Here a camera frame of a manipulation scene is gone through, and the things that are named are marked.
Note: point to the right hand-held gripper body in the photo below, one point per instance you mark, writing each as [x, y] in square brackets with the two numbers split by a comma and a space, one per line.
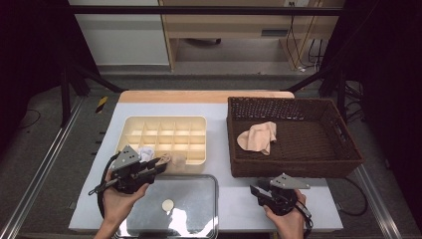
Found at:
[282, 200]

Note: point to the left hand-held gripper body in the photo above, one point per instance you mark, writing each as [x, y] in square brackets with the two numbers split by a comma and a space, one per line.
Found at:
[131, 177]

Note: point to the white sock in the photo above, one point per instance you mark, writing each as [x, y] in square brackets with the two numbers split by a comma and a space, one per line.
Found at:
[146, 153]

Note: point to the beige sock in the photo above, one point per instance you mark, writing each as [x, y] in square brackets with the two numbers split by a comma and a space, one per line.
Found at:
[166, 158]
[257, 137]
[179, 161]

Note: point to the cream divided organizer box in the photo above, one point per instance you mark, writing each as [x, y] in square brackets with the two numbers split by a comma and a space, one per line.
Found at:
[172, 132]

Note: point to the shiny metal tray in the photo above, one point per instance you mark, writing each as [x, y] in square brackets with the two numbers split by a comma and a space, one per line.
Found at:
[192, 192]

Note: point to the brown woven basket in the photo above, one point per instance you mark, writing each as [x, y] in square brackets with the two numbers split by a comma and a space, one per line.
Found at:
[315, 142]

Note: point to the person's right hand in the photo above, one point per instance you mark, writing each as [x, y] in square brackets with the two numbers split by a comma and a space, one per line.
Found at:
[290, 225]

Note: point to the person's left hand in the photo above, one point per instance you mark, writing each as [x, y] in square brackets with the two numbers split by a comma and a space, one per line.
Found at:
[119, 205]

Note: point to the white round sticker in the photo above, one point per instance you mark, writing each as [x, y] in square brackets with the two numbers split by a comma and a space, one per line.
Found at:
[167, 204]

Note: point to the black metal stand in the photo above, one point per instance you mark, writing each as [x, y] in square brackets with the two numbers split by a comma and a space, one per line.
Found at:
[341, 96]
[65, 99]

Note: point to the white cabinet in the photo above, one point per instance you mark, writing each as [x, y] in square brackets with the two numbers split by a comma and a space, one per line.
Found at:
[122, 40]

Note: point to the wooden desk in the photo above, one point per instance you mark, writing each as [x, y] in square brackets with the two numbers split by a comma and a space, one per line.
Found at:
[232, 30]

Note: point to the black crossbar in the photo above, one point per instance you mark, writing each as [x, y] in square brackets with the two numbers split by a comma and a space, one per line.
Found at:
[199, 10]

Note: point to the black curtain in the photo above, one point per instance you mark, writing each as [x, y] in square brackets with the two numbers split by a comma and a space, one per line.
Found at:
[391, 66]
[26, 49]

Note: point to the aluminium rail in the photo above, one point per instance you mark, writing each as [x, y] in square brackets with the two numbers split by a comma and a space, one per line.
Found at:
[378, 205]
[40, 176]

